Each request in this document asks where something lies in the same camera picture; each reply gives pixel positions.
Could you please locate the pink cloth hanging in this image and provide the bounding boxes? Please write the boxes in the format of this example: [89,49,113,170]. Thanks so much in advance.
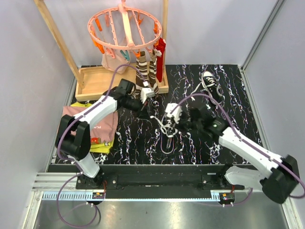
[102,50,130,72]

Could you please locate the black marble pattern mat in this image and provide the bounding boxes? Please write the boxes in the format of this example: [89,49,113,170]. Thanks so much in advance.
[93,64,262,165]

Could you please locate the wooden rack frame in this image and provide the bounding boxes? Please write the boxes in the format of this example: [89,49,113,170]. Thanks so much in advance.
[35,0,168,102]

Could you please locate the black sneaker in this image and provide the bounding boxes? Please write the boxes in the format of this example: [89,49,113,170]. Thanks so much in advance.
[160,128,175,155]
[202,71,223,104]

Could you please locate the pink folded t-shirt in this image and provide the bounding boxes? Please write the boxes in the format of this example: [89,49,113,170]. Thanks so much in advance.
[62,102,118,153]

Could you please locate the red sock hanging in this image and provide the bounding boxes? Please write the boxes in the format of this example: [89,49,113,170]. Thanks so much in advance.
[156,38,166,83]

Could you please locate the brown striped sock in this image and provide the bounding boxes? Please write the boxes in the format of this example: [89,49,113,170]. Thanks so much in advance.
[134,51,148,98]
[148,50,159,97]

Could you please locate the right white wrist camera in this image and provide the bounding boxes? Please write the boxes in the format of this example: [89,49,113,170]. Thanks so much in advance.
[165,103,182,124]

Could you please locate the brown striped sock left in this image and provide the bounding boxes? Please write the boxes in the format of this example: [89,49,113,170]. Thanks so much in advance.
[134,51,148,98]

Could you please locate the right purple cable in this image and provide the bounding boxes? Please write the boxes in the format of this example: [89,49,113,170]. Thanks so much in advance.
[170,93,305,208]

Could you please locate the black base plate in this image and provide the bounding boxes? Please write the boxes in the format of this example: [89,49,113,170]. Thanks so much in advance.
[47,164,275,191]

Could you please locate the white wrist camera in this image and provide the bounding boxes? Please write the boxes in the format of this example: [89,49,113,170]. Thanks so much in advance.
[140,87,155,104]
[165,103,182,124]

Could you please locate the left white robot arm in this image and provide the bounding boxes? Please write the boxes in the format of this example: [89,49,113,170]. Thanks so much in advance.
[55,79,154,189]

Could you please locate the white shoelace sneaker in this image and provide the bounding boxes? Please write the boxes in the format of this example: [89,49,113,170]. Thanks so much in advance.
[192,81,218,94]
[150,115,178,138]

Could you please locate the yellow folded t-shirt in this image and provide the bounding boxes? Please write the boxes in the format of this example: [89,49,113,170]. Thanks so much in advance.
[90,112,118,154]

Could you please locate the purple cable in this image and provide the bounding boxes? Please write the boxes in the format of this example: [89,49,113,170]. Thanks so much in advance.
[56,63,147,227]
[170,93,305,208]

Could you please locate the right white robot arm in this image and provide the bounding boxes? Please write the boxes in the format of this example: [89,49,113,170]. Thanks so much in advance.
[173,107,300,204]

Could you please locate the aluminium rail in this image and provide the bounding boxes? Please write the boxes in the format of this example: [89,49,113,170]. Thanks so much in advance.
[32,173,249,202]

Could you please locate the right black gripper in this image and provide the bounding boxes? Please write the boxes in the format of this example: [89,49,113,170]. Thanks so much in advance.
[171,111,202,135]

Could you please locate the pink round clip hanger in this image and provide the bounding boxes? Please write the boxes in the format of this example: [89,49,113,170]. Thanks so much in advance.
[87,0,165,61]

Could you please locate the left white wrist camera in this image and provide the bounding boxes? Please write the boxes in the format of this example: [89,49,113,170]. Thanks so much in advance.
[140,87,155,104]

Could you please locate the brown striped sock right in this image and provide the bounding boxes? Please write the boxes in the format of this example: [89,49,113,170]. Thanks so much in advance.
[148,50,159,97]

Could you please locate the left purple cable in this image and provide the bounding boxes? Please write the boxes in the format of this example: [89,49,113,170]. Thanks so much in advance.
[56,63,147,227]

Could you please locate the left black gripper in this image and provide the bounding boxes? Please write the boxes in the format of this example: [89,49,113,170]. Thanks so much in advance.
[124,95,151,120]

